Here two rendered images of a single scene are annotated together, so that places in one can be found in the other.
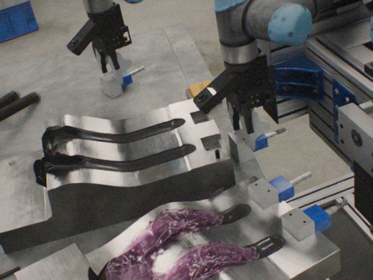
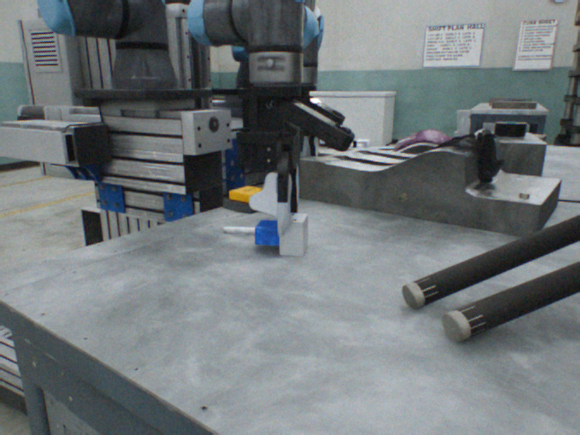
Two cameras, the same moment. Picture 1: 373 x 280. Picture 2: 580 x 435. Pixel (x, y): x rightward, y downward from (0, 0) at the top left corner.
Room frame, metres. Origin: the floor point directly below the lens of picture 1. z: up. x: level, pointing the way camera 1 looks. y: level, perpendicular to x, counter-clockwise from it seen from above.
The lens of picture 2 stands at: (2.00, 0.61, 1.05)
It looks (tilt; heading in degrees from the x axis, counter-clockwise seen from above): 16 degrees down; 222
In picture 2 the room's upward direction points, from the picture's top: straight up
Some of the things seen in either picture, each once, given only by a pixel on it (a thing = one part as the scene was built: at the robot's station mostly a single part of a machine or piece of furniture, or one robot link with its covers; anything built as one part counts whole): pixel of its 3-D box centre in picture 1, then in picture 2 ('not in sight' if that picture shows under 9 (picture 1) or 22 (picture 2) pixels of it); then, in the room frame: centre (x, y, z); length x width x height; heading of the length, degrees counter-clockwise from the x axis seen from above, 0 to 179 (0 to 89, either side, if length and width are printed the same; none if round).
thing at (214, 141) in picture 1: (213, 149); not in sight; (1.05, -0.05, 0.87); 0.05 x 0.05 x 0.04; 5
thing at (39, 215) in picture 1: (108, 161); (420, 171); (1.09, 0.18, 0.87); 0.50 x 0.26 x 0.14; 95
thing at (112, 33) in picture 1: (107, 28); (271, 129); (1.52, 0.15, 0.99); 0.09 x 0.08 x 0.12; 121
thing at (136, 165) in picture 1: (110, 144); (417, 148); (1.08, 0.16, 0.92); 0.35 x 0.16 x 0.09; 95
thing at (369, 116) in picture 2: not in sight; (346, 119); (-4.79, -4.06, 0.47); 1.52 x 0.77 x 0.94; 107
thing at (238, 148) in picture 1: (259, 139); not in sight; (1.12, -0.16, 0.83); 0.13 x 0.05 x 0.05; 104
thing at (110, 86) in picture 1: (125, 77); (264, 232); (1.53, 0.13, 0.83); 0.13 x 0.05 x 0.05; 121
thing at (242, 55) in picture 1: (238, 48); (302, 77); (1.11, -0.14, 1.07); 0.08 x 0.08 x 0.05
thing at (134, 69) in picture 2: not in sight; (143, 66); (1.40, -0.38, 1.09); 0.15 x 0.15 x 0.10
